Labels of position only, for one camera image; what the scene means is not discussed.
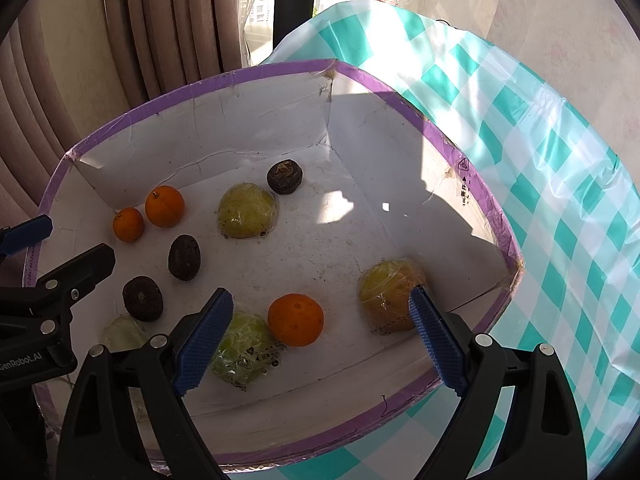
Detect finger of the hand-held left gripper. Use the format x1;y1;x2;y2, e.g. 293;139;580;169
0;214;54;260
0;243;117;333

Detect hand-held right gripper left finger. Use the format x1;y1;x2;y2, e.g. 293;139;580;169
56;287;235;480

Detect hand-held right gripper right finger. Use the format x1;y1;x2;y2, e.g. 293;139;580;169
408;285;588;480

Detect yellowish fruit half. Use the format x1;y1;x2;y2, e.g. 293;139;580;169
357;258;428;335

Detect orange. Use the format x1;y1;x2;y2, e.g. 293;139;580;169
112;207;146;243
145;185;186;228
267;293;325;347

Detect dark brown dried fruit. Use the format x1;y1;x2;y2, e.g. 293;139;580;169
122;276;164;322
168;234;202;281
266;160;304;195

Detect pale green fruit half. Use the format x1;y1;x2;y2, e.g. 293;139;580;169
102;314;151;353

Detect purple cardboard box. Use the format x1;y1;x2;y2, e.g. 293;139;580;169
22;58;525;468

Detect green checkered tablecloth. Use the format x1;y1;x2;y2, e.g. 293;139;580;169
260;0;636;480

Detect brown patterned curtain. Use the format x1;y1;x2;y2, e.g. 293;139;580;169
0;0;243;271

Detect black thermos bottle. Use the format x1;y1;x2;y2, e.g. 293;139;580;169
272;0;317;53

